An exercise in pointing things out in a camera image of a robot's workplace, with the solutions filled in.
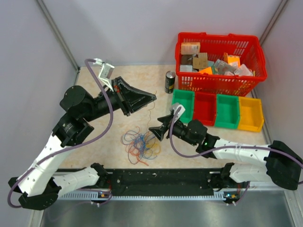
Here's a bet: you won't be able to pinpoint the clear plastic bags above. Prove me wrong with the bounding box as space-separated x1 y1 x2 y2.
212 59 254 77

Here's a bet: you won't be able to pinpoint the orange packet in basket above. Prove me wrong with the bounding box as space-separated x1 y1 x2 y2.
223 52 241 68

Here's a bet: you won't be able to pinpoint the green bin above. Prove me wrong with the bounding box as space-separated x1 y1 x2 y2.
214 94 240 129
172 89 195 123

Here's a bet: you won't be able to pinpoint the left green bin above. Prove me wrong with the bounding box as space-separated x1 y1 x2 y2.
172 89 195 123

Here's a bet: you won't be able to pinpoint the blue orange wires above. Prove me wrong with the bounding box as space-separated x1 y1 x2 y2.
121 126 162 166

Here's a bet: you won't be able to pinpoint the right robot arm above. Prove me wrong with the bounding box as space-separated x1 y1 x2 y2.
149 114 303 191

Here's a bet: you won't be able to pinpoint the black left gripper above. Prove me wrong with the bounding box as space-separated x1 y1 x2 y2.
83 76 157 122

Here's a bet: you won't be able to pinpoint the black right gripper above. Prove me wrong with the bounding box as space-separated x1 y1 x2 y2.
149 113 197 147

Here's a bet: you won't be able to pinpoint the red plastic basket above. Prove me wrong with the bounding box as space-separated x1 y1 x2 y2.
175 32 267 96

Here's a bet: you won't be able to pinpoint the dark drink can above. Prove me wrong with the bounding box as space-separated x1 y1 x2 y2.
165 71 176 94

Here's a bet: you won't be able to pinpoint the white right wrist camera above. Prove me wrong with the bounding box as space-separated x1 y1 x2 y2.
170 103 185 122

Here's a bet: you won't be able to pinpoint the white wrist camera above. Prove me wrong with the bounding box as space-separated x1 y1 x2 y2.
93 58 115 91
170 103 185 122

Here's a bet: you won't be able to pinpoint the orange box in basket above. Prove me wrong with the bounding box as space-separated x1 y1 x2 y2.
180 42 201 55

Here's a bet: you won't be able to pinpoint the red bin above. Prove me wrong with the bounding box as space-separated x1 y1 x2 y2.
193 92 216 126

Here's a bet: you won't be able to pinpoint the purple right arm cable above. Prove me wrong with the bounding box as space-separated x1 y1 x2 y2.
169 106 303 206

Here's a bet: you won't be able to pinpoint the brown cardboard box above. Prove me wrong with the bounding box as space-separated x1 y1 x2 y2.
193 52 208 70

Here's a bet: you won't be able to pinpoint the right green bin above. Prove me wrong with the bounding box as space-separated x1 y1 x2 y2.
214 94 240 129

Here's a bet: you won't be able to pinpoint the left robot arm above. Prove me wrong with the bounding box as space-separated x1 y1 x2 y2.
9 77 156 210

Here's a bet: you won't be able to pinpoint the yellow wire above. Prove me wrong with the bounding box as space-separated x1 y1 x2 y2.
145 89 159 133

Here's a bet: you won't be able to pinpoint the yellow bin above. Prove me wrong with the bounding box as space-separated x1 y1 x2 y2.
238 97 264 132

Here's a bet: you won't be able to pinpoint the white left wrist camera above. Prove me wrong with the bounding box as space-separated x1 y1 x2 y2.
93 58 115 91

